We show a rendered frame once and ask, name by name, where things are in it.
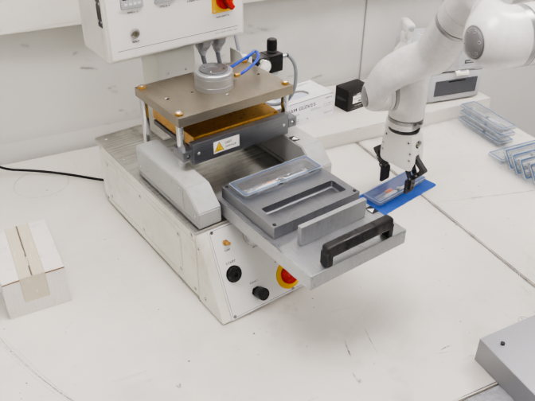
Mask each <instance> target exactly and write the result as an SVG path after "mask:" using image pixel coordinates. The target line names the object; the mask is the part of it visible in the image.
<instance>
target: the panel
mask: <svg viewBox="0 0 535 401"><path fill-rule="evenodd" d="M207 235H208V237H209V242H210V246H211V248H212V252H213V257H214V259H215V263H216V266H217V271H218V274H219V277H220V280H221V285H222V288H223V291H224V294H225V299H226V302H227V305H228V310H229V312H230V316H231V318H232V321H234V320H236V319H237V318H239V317H242V316H244V315H245V314H247V313H250V312H252V311H253V310H256V309H258V308H260V307H261V306H264V305H266V304H268V303H269V302H272V301H274V300H276V299H277V298H279V297H281V296H283V295H285V294H287V293H289V292H291V291H293V290H295V289H297V288H299V287H301V286H303V284H302V283H301V282H299V281H298V280H296V281H295V282H294V283H292V284H287V283H285V282H284V281H283V280H282V278H281V271H282V269H283V267H281V266H280V265H279V264H278V263H277V262H276V261H275V260H274V259H273V258H272V257H270V256H269V255H268V254H267V253H266V252H265V251H263V250H262V249H261V248H260V247H258V246H257V245H256V244H249V243H246V242H245V241H244V238H243V232H241V231H240V230H239V229H238V228H237V227H235V226H234V225H233V224H232V223H231V222H228V223H227V224H223V225H221V226H219V227H217V228H214V229H211V230H209V231H207ZM232 267H239V268H240V269H241V272H242V275H241V278H240V280H238V281H236V282H234V281H231V280H230V279H229V277H228V272H229V270H230V269H231V268H232ZM257 286H262V287H265V288H267V289H268V290H269V297H268V299H267V300H265V301H262V300H259V299H258V298H256V297H255V296H254V295H253V294H252V289H253V288H254V287H257Z"/></svg>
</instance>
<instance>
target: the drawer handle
mask: <svg viewBox="0 0 535 401"><path fill-rule="evenodd" d="M393 228H394V223H393V218H392V217H391V216H390V215H384V216H382V217H380V218H377V219H375V220H373V221H371V222H369V223H367V224H364V225H362V226H360V227H359V228H356V229H354V230H352V231H350V232H347V233H346V234H344V235H342V236H339V237H337V238H335V239H332V240H331V241H329V242H327V243H324V244H323V245H322V250H321V256H320V263H321V264H322V265H324V266H325V267H326V268H329V267H332V266H333V258H334V257H335V256H337V255H340V254H341V253H343V252H345V251H348V250H349V249H351V248H353V247H356V246H357V245H359V244H361V243H364V242H366V241H368V240H370V239H372V238H374V237H376V236H378V235H380V234H382V235H384V236H385V237H387V238H389V237H391V236H392V234H393Z"/></svg>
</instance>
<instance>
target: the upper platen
mask: <svg viewBox="0 0 535 401"><path fill-rule="evenodd" d="M276 114H279V111H277V110H276V109H275V108H273V107H271V106H269V105H267V104H266V103H260V104H257V105H255V106H251V107H247V108H244V109H241V110H238V111H234V112H231V113H228V114H225V115H221V116H218V117H215V118H212V119H207V120H205V121H202V122H199V123H194V124H192V125H188V126H186V127H184V132H185V144H186V145H187V146H188V147H189V142H192V141H194V140H197V139H199V138H204V137H207V136H210V135H212V134H216V133H219V132H222V131H225V130H229V129H232V128H234V127H238V126H241V125H244V124H247V123H251V122H254V121H256V120H259V119H264V118H267V117H269V116H272V115H276ZM153 116H154V118H155V119H154V124H155V125H156V126H157V127H159V128H160V129H161V130H163V131H164V132H165V133H167V134H168V135H169V136H170V137H171V138H173V139H174V140H175V141H177V138H176V128H175V125H174V124H173V123H171V122H170V121H169V120H167V119H166V118H164V117H163V116H162V115H160V114H159V113H158V112H157V111H155V110H154V109H153Z"/></svg>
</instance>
